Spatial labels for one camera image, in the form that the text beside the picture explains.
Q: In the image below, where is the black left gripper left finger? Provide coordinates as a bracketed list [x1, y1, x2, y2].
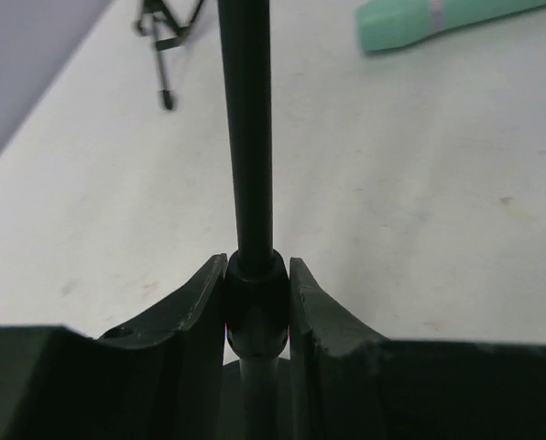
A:
[0, 255, 227, 439]

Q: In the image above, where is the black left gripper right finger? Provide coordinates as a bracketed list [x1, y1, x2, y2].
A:
[289, 258, 546, 439]

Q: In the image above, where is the black shock mount stand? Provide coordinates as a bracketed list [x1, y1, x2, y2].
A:
[218, 1, 299, 439]

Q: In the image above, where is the black tripod microphone stand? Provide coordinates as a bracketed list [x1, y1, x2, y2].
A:
[133, 0, 204, 111]

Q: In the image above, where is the mint green microphone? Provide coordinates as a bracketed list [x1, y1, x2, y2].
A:
[355, 0, 546, 52]

